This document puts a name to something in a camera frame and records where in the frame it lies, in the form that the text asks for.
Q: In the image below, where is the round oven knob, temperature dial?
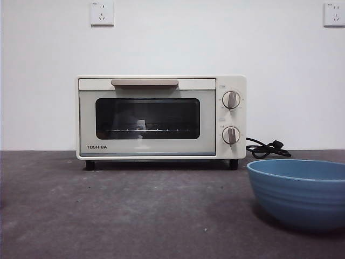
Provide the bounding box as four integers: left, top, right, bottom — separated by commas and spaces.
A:
221, 91, 242, 110

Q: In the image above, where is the blue ribbed bowl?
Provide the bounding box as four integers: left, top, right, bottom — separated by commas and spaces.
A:
246, 159, 345, 233

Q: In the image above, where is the round oven knob, timer dial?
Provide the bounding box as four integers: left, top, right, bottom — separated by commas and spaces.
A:
221, 125, 241, 146

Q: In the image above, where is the black oven power cable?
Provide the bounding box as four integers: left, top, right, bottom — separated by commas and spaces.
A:
245, 137, 292, 159

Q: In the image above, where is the glass oven door with handle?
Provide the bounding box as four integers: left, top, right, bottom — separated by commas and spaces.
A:
78, 78, 217, 157

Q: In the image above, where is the white wall socket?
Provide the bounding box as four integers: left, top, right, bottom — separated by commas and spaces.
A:
90, 1, 115, 27
323, 2, 345, 28

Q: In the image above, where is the metal wire oven rack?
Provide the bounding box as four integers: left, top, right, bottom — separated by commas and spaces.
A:
103, 128, 190, 134

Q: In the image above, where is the cream Toshiba toaster oven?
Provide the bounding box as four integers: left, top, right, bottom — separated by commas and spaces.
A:
75, 74, 247, 171

